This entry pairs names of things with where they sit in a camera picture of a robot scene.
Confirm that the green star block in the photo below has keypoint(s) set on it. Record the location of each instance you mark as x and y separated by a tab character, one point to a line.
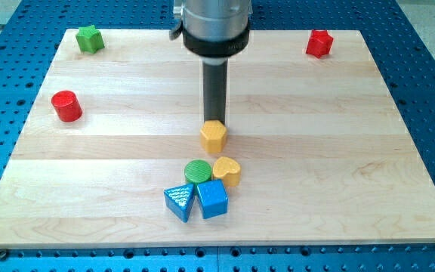
89	39

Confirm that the yellow hexagon block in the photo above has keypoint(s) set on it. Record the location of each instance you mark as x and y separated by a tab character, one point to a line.
213	136

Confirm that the yellow heart block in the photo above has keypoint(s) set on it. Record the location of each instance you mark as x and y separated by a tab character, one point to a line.
228	170

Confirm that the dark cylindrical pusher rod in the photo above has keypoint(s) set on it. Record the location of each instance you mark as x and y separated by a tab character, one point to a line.
214	75

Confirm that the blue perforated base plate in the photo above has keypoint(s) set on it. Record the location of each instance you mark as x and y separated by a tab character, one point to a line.
29	38

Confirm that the red cylinder block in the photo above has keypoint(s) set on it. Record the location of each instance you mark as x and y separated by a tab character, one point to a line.
66	106

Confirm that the red star block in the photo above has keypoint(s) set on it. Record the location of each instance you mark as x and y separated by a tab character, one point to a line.
319	43

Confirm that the green cylinder block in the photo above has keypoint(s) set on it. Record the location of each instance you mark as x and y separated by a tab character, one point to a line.
197	171

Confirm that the blue cube block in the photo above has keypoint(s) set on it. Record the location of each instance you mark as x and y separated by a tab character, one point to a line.
213	198

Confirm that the blue triangle block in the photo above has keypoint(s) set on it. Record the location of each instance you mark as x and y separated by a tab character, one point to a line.
180	200

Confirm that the light wooden board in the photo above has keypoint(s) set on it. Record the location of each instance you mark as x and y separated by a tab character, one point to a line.
326	157

